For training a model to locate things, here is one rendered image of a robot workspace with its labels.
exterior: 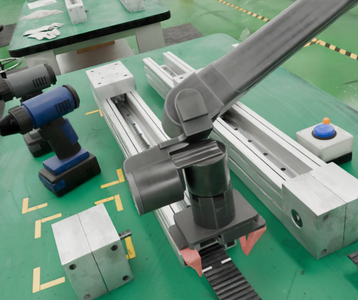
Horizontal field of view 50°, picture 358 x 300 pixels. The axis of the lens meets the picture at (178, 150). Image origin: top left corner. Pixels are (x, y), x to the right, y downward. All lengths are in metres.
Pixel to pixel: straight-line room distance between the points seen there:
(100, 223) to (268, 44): 0.37
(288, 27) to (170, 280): 0.42
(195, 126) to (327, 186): 0.27
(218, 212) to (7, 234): 0.50
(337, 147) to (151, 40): 1.74
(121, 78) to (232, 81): 0.62
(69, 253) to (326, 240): 0.39
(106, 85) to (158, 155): 0.62
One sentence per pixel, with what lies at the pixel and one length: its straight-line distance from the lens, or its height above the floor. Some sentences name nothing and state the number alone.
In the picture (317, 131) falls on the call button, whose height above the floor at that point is 0.85.
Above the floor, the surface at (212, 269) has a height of 0.79.
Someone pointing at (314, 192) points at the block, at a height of 0.87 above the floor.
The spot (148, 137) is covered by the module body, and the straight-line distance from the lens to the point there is 0.92.
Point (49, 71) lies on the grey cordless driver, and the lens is 1.03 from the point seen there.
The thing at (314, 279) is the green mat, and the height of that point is 0.78.
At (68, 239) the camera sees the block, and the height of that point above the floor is 0.87.
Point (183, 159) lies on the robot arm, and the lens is 0.46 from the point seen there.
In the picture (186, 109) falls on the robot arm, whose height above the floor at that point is 1.08.
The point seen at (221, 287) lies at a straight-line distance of 0.61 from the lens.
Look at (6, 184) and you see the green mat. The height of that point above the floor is 0.78.
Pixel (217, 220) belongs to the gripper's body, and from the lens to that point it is 0.50.
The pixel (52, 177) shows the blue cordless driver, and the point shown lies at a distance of 0.88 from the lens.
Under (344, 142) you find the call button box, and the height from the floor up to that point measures 0.83.
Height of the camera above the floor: 1.28
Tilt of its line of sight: 32 degrees down
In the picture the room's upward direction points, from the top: 12 degrees counter-clockwise
